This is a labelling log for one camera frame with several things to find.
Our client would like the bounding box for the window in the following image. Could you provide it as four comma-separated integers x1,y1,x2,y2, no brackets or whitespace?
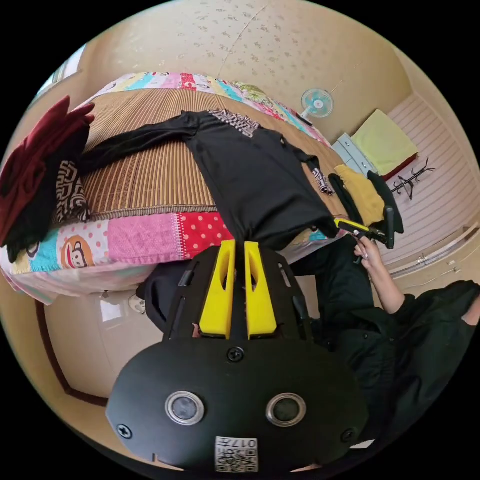
32,42,88,107

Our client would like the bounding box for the person's body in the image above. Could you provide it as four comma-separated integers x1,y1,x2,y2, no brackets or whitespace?
135,239,480,457

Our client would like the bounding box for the black long sleeve shirt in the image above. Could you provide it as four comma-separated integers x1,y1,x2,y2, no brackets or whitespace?
80,109,339,249

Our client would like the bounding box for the person's right forearm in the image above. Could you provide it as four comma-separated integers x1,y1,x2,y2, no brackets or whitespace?
368,258,407,315

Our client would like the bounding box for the bed with woven mat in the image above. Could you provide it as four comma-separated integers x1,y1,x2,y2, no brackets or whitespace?
0,71,352,305

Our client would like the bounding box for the pile of red and black clothes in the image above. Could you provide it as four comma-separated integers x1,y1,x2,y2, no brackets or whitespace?
0,95,96,263

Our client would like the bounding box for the white and blue fan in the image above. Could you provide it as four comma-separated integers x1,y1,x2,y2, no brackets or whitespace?
298,87,335,127

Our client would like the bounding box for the person's right hand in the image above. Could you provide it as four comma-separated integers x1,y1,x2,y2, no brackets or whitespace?
353,230,384,272

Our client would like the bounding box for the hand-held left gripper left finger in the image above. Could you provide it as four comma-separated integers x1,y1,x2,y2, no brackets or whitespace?
199,239,237,339

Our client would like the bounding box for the dark coat rack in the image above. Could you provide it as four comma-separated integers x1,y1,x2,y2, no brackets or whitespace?
389,157,437,202

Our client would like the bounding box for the pile of yellow and black clothes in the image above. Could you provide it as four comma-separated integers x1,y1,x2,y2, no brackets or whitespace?
328,164,387,228

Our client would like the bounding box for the grey cupboard with yellow-green cloth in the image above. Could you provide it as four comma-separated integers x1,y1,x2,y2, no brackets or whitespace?
331,108,419,182

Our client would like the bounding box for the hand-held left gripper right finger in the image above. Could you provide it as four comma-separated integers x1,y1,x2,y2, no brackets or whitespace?
244,241,279,338

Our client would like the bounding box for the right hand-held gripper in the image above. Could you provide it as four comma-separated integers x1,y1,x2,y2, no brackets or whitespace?
334,170,405,245

